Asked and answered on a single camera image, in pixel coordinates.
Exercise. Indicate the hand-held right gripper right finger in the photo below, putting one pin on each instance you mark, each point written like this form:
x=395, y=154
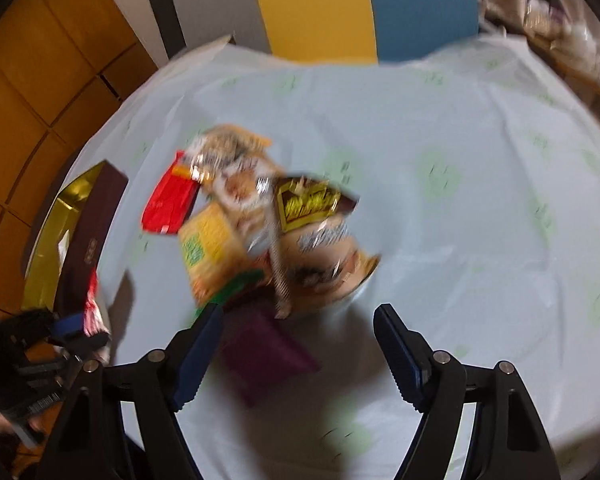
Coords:
x=405, y=355

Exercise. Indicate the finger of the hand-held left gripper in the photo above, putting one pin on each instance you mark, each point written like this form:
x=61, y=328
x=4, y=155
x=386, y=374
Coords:
x=66, y=323

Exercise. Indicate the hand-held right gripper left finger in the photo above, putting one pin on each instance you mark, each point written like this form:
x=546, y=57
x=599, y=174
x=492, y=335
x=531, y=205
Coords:
x=200, y=355

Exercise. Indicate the red white snack packet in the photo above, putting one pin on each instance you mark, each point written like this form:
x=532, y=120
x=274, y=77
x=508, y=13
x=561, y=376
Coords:
x=94, y=305

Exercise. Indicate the purple snack packet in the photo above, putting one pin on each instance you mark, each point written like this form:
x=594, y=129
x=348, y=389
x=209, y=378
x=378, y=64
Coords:
x=267, y=352

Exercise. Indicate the green snack packet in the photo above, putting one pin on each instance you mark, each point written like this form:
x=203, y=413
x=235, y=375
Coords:
x=235, y=285

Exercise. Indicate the maroon box with gold interior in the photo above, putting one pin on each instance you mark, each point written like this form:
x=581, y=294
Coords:
x=87, y=230

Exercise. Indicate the orange yellow snack box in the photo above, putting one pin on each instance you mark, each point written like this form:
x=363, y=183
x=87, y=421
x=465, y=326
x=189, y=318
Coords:
x=210, y=250

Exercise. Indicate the beige snack bag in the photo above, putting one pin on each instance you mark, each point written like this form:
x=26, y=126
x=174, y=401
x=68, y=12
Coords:
x=240, y=195

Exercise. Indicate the brown yellow snack bag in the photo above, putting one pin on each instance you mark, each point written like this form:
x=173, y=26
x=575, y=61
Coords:
x=312, y=210

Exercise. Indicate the speckled orange-edged snack bag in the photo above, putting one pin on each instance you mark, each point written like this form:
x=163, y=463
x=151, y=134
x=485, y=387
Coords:
x=225, y=147

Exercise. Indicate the yellow wooden cabinet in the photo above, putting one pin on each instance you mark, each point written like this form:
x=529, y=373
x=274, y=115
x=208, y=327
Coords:
x=40, y=70

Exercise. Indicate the wooden side table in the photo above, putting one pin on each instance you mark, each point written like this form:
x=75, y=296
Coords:
x=585, y=85

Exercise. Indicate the grey yellow blue panel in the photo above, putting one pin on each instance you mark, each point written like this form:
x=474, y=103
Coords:
x=310, y=10

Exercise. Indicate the clutter on side table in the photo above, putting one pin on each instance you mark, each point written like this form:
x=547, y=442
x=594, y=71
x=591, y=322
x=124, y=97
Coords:
x=555, y=25

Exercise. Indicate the black chair frame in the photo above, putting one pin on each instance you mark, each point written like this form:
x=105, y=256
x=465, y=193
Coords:
x=165, y=15

